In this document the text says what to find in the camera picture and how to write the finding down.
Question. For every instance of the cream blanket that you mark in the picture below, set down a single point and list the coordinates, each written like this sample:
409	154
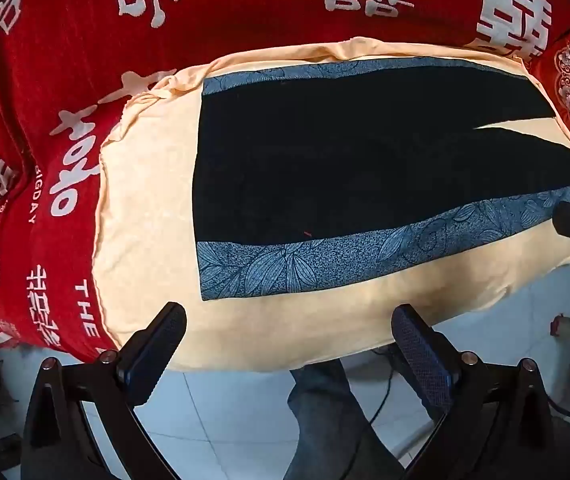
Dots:
150	210

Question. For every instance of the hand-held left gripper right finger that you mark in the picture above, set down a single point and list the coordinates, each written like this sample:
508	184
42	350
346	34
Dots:
421	355

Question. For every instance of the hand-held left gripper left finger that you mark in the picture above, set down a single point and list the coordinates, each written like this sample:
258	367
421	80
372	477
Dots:
161	342

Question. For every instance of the black pants with blue stripes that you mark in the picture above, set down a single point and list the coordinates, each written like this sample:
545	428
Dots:
340	160

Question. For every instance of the person's leg in jeans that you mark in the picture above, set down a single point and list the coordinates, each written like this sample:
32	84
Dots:
325	410

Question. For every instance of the red printed bedspread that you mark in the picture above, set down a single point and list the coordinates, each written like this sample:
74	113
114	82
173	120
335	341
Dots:
265	10

